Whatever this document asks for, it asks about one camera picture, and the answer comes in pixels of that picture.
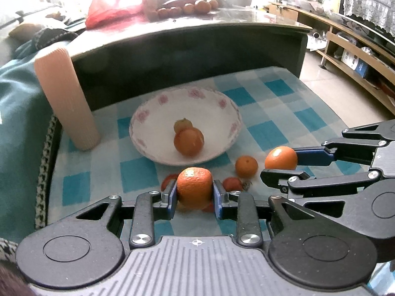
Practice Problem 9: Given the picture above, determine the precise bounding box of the pink ribbed cylinder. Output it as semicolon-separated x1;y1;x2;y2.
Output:
34;47;101;151

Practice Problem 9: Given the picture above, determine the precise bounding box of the wooden media shelf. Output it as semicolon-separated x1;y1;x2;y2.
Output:
268;1;395;114

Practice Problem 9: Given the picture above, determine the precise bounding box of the blue checkered tablecloth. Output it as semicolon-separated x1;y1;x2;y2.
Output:
49;66;395;241

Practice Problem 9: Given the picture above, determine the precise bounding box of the row of small oranges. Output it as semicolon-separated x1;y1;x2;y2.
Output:
148;0;223;22

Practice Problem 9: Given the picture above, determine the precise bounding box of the white floral bowl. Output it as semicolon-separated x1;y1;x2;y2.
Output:
129;86;242;165

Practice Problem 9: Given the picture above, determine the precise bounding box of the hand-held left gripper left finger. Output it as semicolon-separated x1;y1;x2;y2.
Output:
74;181;179;251

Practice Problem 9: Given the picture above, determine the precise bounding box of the dark coffee table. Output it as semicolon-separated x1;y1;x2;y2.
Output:
66;4;314;111

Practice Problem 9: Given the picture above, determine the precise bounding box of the blue white box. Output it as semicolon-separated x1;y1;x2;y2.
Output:
341;51;369;77

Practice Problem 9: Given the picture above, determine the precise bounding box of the brown pillow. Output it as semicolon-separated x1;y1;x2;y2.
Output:
9;23;44;40

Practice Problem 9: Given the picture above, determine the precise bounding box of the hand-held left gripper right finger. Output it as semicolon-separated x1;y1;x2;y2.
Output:
212;179;312;250

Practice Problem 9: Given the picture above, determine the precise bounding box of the red plastic bag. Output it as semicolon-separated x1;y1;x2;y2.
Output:
86;0;145;28

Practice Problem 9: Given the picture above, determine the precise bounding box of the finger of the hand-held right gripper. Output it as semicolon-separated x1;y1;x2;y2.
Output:
261;169;383;222
295;123;395;168

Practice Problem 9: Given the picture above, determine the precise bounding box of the dark patterned cushion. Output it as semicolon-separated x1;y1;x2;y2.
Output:
29;28;79;51

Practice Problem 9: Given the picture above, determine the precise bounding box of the small red fruit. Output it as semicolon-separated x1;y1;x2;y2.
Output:
162;173;180;192
223;177;244;192

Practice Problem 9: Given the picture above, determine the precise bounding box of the teal blanket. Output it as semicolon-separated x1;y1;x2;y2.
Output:
0;41;62;241

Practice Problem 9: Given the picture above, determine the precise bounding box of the large orange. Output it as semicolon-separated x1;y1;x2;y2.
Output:
173;127;205;157
177;166;214;210
264;146;298;171

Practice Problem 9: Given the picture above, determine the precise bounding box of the small yellowish mandarin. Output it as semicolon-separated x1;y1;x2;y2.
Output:
174;118;193;134

